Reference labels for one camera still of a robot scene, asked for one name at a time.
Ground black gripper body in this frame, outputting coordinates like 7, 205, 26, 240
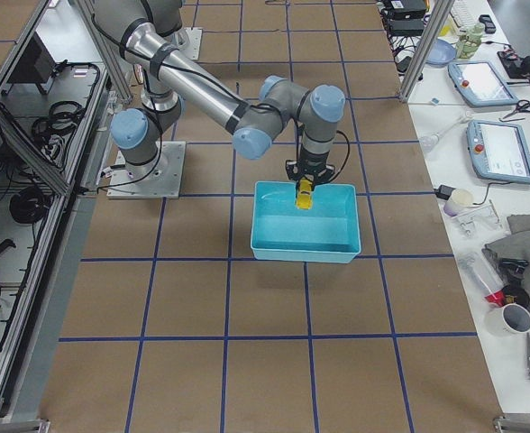
285, 152, 335, 185

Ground yellow beetle toy car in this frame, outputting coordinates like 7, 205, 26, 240
296, 178, 315, 210

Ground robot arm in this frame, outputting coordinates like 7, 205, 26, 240
92, 1, 345, 187

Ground teal plastic bin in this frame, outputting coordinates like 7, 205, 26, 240
251, 181, 361, 263

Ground black power adapter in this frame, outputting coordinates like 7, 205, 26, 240
434, 184, 455, 200

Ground white paper cup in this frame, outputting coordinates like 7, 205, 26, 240
443, 189, 473, 217

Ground light blue plate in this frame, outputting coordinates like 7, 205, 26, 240
426, 39, 456, 67

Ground upper teach pendant tablet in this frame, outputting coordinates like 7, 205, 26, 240
447, 61, 518, 107

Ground teach pendant tablet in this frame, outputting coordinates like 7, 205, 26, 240
466, 120, 530, 185
447, 61, 518, 107

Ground lower teach pendant tablet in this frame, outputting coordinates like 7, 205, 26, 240
466, 120, 530, 185

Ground black scissors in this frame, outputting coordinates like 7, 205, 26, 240
499, 99, 530, 122

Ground white mug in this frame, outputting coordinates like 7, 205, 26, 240
484, 303, 530, 336

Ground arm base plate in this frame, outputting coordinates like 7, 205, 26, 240
173, 27, 203, 60
106, 141, 186, 199

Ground aluminium frame post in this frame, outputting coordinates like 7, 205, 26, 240
398, 0, 454, 103

